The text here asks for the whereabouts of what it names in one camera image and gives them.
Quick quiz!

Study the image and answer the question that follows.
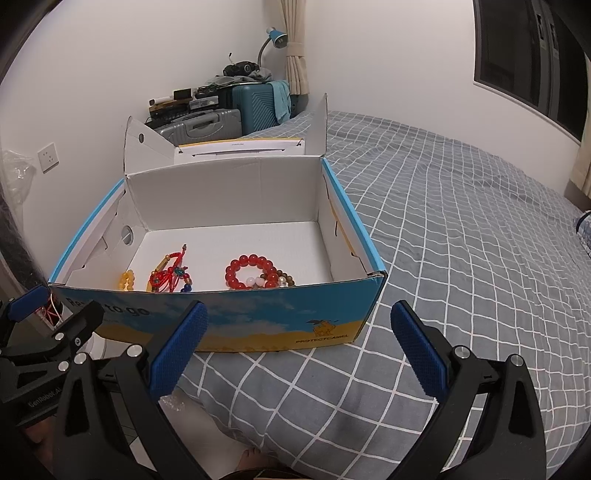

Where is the blue patterned pillow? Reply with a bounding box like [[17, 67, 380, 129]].
[[573, 215, 591, 252]]

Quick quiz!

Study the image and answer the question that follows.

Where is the clear plastic wrap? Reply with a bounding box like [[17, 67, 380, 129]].
[[161, 390, 190, 414]]

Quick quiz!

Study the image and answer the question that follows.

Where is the blue and white cardboard box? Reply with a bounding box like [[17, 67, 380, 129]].
[[48, 92, 387, 354]]

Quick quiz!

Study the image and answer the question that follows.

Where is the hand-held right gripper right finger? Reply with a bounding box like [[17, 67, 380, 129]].
[[390, 300, 549, 480]]

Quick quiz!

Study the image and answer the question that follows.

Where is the person's foot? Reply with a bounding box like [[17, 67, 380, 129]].
[[231, 445, 296, 480]]

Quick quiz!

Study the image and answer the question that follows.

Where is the clear plastic bag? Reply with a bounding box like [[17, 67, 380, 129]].
[[0, 150, 35, 217]]

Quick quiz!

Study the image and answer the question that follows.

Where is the teal suitcase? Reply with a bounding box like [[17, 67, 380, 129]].
[[232, 80, 296, 137]]

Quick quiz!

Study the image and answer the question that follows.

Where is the red bead bracelet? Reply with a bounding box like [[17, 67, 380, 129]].
[[225, 254, 280, 289]]

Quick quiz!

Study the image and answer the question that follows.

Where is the white wall socket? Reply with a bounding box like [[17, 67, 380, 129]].
[[37, 144, 60, 172]]

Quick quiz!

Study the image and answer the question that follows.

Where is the blue desk lamp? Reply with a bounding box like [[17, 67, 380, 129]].
[[256, 27, 288, 70]]

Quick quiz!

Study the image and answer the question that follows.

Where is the beige curtain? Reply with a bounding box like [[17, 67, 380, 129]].
[[566, 138, 591, 199], [283, 0, 311, 112]]

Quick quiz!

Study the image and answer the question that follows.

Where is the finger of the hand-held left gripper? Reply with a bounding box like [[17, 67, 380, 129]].
[[0, 285, 51, 344], [0, 301, 105, 377]]

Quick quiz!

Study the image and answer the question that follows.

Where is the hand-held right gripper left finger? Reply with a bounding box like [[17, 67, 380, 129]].
[[44, 300, 209, 480]]

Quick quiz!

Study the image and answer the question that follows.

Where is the dark window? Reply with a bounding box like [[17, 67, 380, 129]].
[[473, 0, 591, 141]]

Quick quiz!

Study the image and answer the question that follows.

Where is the black bag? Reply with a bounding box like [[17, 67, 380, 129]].
[[224, 61, 264, 78]]

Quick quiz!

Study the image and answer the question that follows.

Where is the person's left hand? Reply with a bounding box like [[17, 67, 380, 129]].
[[21, 424, 55, 464]]

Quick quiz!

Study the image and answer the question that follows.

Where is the grey suitcase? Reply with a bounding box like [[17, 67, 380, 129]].
[[154, 108, 243, 146]]

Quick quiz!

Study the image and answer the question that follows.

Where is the grey checked bed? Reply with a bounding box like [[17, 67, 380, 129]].
[[175, 110, 591, 480]]

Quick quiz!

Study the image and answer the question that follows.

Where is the brown bead bracelet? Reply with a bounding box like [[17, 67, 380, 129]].
[[259, 271, 296, 289]]

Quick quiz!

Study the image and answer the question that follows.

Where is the teal cloth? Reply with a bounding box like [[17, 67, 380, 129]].
[[272, 80, 294, 121]]

